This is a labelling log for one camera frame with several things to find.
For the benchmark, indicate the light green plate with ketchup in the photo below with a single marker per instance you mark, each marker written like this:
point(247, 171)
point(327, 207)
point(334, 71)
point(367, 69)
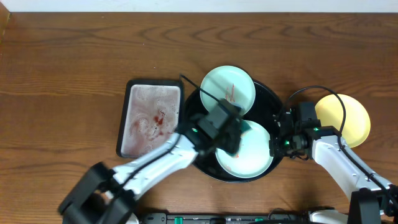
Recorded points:
point(232, 84)

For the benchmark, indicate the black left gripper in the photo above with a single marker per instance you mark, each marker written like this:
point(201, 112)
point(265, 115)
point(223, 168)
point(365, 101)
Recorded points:
point(236, 137)

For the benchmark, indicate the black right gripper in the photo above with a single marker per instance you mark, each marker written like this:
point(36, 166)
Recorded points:
point(276, 150)

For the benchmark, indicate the black rectangular soapy water tray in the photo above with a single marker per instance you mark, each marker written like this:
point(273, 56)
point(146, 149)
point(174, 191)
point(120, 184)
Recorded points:
point(151, 112)

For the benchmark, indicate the yellow plate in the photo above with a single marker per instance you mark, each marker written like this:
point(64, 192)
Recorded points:
point(357, 124)

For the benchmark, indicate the pale green plate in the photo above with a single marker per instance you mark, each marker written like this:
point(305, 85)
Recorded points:
point(253, 157)

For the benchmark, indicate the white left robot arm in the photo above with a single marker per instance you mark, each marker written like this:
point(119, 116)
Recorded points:
point(106, 195)

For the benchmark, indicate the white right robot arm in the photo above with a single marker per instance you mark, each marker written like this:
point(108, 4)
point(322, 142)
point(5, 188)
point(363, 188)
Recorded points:
point(370, 195)

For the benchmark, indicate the green scrubbing sponge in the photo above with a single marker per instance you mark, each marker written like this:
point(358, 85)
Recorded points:
point(244, 128)

